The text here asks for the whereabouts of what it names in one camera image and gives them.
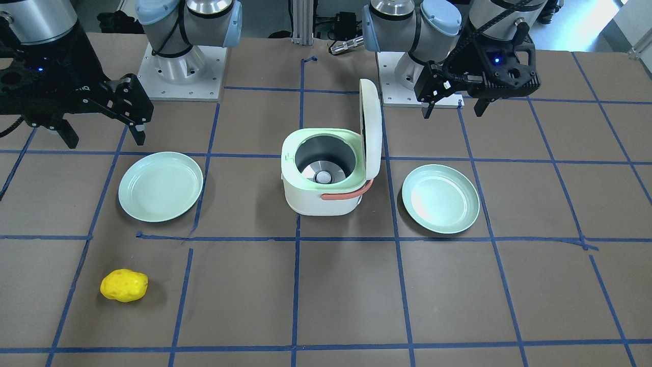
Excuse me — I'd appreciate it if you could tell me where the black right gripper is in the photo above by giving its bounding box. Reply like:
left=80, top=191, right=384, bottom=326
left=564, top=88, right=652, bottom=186
left=2, top=23, right=154, bottom=149

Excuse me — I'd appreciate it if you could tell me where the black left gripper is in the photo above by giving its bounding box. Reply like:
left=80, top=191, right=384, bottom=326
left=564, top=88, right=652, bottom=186
left=414, top=31, right=540, bottom=119

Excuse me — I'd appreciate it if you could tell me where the cream rice cooker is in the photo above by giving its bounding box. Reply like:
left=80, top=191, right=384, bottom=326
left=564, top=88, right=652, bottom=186
left=280, top=79, right=383, bottom=216

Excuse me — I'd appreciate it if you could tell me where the green plate near left arm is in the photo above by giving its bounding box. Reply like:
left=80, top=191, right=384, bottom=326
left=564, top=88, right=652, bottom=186
left=401, top=164, right=480, bottom=234

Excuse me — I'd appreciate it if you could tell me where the green plate near right arm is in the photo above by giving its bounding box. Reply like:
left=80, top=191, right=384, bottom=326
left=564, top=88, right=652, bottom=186
left=117, top=151, right=204, bottom=223

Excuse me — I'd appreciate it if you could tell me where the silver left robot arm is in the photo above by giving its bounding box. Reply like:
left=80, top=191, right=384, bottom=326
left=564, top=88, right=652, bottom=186
left=363, top=1, right=545, bottom=118

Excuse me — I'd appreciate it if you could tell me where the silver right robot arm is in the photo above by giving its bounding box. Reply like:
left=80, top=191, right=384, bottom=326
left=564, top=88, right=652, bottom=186
left=1, top=1, right=242, bottom=149

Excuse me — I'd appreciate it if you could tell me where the yellow toy lemon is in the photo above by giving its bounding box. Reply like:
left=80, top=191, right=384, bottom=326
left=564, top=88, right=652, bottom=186
left=100, top=269, right=149, bottom=303

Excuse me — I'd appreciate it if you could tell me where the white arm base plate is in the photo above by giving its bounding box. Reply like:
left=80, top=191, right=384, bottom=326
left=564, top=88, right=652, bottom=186
left=377, top=50, right=465, bottom=109
left=137, top=45, right=228, bottom=102

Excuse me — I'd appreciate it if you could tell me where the aluminium frame post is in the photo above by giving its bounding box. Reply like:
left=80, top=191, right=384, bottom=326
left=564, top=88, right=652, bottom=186
left=290, top=0, right=316, bottom=47

